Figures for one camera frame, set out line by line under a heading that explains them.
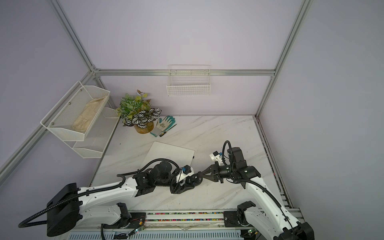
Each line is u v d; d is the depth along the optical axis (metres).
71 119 0.75
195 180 0.71
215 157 0.72
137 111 0.88
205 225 0.73
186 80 0.95
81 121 0.76
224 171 0.64
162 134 1.08
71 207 0.40
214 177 0.64
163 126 1.12
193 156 0.96
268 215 0.45
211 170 0.67
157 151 1.04
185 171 0.64
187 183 0.72
